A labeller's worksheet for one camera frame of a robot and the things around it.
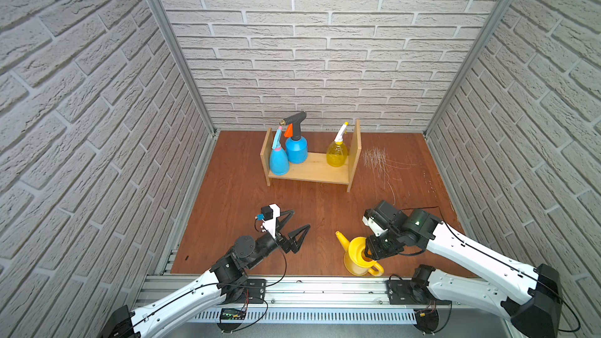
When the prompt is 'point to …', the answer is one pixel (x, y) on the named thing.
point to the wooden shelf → (317, 167)
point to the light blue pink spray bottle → (278, 163)
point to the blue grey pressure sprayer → (296, 145)
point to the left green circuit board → (232, 314)
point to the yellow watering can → (355, 260)
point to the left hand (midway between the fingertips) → (297, 214)
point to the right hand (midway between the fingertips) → (374, 250)
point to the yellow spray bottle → (336, 152)
